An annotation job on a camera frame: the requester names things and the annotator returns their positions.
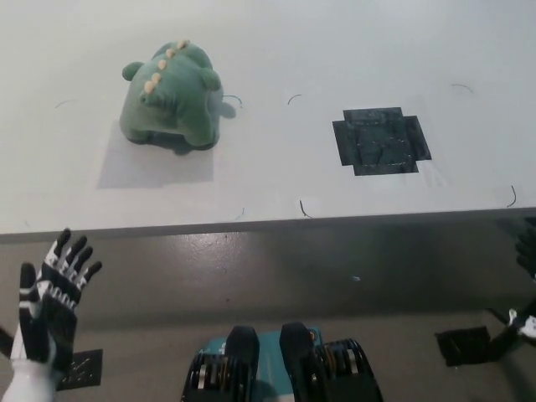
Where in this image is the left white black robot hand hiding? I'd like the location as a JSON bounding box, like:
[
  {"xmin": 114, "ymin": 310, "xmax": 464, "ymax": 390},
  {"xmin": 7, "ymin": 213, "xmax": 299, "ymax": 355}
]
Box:
[{"xmin": 10, "ymin": 228, "xmax": 104, "ymax": 374}]

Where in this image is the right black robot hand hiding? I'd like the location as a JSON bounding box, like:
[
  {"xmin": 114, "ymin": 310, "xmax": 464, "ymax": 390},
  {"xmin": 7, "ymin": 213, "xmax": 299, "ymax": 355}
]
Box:
[{"xmin": 504, "ymin": 216, "xmax": 536, "ymax": 340}]

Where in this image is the green plush dinosaur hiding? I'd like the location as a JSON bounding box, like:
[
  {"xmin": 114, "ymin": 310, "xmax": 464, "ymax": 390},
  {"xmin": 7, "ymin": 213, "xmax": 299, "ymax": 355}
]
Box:
[{"xmin": 119, "ymin": 39, "xmax": 222, "ymax": 157}]

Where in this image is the black table leg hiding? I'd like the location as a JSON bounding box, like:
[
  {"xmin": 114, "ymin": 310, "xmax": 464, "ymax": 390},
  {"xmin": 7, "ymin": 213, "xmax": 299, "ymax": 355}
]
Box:
[
  {"xmin": 0, "ymin": 326, "xmax": 16, "ymax": 358},
  {"xmin": 485, "ymin": 307, "xmax": 524, "ymax": 365}
]

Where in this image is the grey tape patch on table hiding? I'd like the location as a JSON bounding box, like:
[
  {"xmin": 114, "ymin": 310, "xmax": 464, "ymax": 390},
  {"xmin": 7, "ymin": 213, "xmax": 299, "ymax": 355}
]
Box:
[{"xmin": 96, "ymin": 123, "xmax": 215, "ymax": 189}]

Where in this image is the black tape patch on table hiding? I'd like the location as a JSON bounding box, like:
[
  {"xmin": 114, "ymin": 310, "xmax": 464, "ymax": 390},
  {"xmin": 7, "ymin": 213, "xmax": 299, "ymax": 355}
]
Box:
[{"xmin": 332, "ymin": 106, "xmax": 432, "ymax": 177}]

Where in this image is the black teal robot torso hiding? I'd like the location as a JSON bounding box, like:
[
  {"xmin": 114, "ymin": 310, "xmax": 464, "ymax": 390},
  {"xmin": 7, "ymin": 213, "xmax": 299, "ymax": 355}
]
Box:
[{"xmin": 180, "ymin": 321, "xmax": 384, "ymax": 402}]

